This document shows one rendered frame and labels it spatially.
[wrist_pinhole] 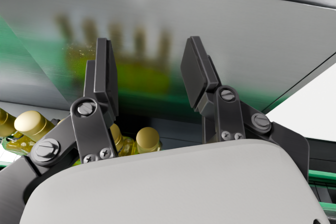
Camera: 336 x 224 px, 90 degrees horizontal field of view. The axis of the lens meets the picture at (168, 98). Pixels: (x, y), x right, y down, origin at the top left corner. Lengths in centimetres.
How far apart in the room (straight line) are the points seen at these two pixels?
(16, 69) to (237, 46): 48
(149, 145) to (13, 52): 35
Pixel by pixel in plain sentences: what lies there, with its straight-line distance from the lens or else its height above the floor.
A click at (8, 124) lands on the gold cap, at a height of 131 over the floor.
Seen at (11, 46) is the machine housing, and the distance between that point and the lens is 46.
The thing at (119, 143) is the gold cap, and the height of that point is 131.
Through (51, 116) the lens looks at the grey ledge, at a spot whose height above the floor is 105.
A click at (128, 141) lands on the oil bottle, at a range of 33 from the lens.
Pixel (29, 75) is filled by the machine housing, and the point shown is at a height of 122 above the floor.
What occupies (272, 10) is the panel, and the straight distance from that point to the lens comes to 25.
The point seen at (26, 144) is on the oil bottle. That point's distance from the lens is 39.
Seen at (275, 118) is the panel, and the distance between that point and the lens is 48.
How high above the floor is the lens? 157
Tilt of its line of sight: 57 degrees down
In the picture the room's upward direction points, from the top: 12 degrees clockwise
